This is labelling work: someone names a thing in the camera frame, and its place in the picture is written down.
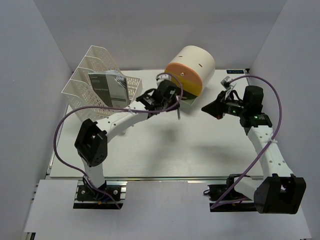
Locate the orange drawer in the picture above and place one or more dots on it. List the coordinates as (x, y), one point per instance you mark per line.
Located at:
(175, 67)

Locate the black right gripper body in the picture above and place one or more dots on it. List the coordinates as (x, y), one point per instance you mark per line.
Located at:
(230, 106)

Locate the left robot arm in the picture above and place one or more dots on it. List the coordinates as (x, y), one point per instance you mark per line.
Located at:
(93, 137)

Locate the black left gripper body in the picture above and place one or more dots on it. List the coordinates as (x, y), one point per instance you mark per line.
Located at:
(169, 103)

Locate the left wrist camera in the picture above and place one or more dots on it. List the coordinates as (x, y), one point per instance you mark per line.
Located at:
(163, 76)

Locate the purple slim pastel pen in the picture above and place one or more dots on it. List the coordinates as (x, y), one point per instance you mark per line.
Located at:
(178, 109)

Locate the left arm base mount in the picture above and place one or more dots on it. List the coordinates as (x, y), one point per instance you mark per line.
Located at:
(86, 200)

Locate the white perforated file organizer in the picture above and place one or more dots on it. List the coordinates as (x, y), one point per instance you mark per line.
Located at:
(79, 92)

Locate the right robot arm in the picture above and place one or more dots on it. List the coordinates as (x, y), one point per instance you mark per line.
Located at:
(280, 191)

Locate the grey setup guide booklet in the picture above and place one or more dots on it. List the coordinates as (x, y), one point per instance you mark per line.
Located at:
(112, 88)

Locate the yellow drawer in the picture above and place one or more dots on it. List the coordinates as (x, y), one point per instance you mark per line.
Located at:
(190, 87)

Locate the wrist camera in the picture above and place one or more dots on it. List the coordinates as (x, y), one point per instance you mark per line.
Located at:
(163, 76)
(228, 86)

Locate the cream round drawer cabinet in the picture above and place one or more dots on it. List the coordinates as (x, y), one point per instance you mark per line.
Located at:
(199, 60)

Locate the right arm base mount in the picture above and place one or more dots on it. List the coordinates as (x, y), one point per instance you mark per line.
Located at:
(232, 201)

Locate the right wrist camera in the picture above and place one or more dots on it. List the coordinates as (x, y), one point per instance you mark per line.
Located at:
(228, 86)

